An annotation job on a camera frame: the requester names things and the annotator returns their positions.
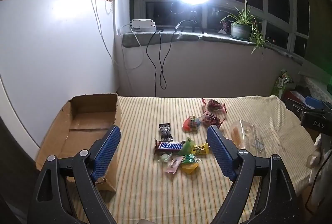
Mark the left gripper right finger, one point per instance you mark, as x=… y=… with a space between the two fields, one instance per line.
x=276 y=200

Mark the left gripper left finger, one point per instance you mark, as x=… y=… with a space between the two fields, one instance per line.
x=51 y=201

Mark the packaged sliced bread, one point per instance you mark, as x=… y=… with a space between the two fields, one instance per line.
x=245 y=136

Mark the yellow candy packet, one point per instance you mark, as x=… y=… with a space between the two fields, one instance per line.
x=202 y=149

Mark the yellow candy wrapper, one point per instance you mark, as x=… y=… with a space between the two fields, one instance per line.
x=189 y=168

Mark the dark green candy packet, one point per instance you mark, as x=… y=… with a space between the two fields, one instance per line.
x=187 y=147

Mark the red date snack packet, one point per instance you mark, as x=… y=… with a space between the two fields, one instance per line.
x=209 y=119
x=213 y=105

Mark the pink candy wrapper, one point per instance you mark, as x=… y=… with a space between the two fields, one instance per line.
x=174 y=164

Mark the red jelly cup snack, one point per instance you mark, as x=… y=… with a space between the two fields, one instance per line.
x=191 y=124

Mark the Snickers chocolate bar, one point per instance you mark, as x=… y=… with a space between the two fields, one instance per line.
x=168 y=146

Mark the black candy wrapper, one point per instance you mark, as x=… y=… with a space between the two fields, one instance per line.
x=165 y=132

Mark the light green candy packet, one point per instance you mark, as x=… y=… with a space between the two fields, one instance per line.
x=164 y=158

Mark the white gloved hand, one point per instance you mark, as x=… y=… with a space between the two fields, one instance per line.
x=316 y=159

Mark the green snack bag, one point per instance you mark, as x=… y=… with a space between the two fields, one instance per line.
x=281 y=82

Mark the brown cardboard box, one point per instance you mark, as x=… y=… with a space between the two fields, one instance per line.
x=79 y=123

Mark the striped yellow tablecloth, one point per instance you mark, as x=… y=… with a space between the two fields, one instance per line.
x=166 y=175

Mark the potted spider plant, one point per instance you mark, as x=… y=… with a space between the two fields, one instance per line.
x=244 y=26

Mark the white cabinet door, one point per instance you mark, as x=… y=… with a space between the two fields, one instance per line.
x=52 y=51

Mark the white power strip box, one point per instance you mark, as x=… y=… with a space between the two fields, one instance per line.
x=143 y=25

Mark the ring light tripod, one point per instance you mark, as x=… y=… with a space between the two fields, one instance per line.
x=194 y=22

